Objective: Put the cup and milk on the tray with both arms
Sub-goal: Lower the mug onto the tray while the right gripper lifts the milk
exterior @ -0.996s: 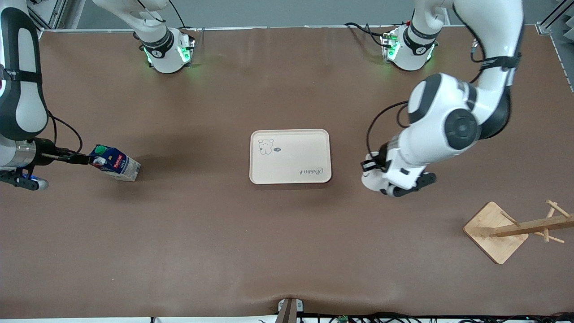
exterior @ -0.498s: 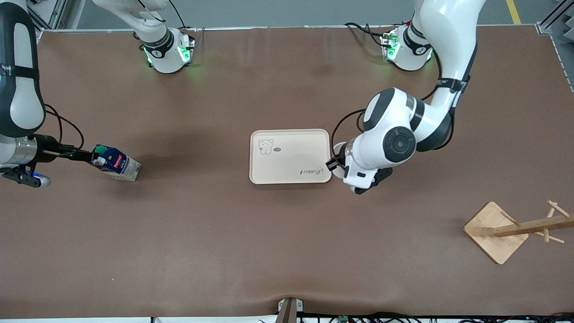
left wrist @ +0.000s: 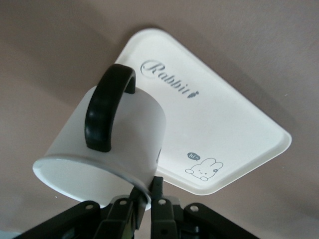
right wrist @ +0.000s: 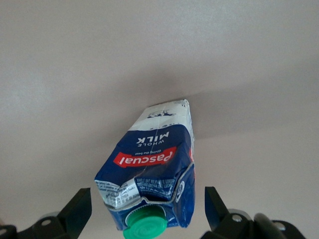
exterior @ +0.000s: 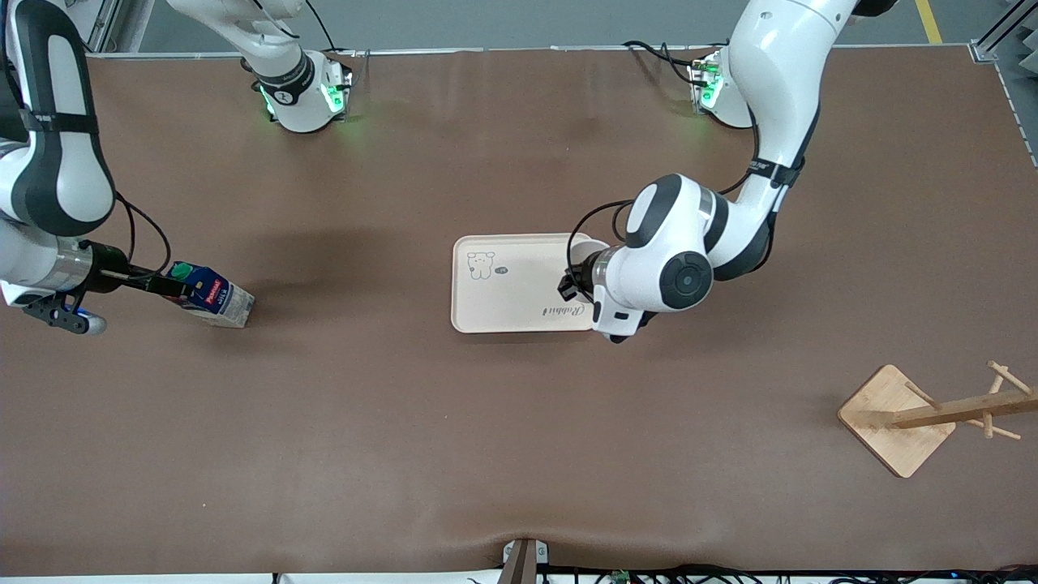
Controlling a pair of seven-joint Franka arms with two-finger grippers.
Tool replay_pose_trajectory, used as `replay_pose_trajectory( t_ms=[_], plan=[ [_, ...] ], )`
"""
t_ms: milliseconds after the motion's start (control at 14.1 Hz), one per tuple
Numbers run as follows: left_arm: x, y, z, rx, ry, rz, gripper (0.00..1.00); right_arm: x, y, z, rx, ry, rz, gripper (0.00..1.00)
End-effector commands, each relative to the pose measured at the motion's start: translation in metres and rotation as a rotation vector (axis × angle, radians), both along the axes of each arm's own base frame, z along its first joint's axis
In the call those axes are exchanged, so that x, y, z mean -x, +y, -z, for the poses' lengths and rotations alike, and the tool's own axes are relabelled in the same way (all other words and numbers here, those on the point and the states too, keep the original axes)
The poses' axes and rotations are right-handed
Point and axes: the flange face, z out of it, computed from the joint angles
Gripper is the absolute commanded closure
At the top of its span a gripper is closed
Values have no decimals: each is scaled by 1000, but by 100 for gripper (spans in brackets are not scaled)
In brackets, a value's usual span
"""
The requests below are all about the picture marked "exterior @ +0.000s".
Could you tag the grey camera mount clamp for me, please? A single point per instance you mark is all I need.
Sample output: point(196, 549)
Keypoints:
point(523, 560)

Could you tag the wooden mug stand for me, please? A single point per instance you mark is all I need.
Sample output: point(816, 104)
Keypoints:
point(892, 422)

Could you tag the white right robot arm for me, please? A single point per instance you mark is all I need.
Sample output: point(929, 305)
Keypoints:
point(57, 122)

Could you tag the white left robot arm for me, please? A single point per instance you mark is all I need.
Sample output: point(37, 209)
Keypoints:
point(778, 81)

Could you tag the beige plastic tray bear print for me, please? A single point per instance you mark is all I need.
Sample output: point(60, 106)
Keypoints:
point(511, 296)

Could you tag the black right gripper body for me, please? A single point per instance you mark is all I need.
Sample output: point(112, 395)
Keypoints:
point(109, 266)

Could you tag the brown table mat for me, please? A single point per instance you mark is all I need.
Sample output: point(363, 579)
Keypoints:
point(324, 446)

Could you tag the blue milk carton green cap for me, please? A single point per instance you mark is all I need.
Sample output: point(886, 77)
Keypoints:
point(223, 302)

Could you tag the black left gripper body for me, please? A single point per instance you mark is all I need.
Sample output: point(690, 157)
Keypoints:
point(579, 276)

